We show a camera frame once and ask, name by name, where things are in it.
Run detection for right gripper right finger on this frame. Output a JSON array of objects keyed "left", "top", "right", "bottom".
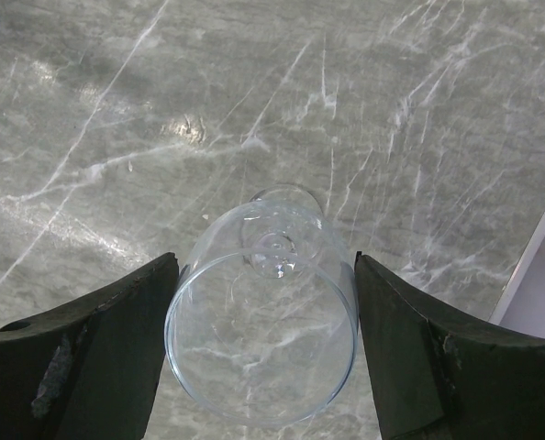
[{"left": 354, "top": 253, "right": 545, "bottom": 439}]

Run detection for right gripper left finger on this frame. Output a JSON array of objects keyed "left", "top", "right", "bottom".
[{"left": 0, "top": 252, "right": 179, "bottom": 439}]

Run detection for clear wine glass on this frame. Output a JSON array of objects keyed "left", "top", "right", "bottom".
[{"left": 164, "top": 184, "right": 359, "bottom": 428}]

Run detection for aluminium frame rail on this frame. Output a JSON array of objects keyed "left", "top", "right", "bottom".
[{"left": 489, "top": 212, "right": 545, "bottom": 338}]

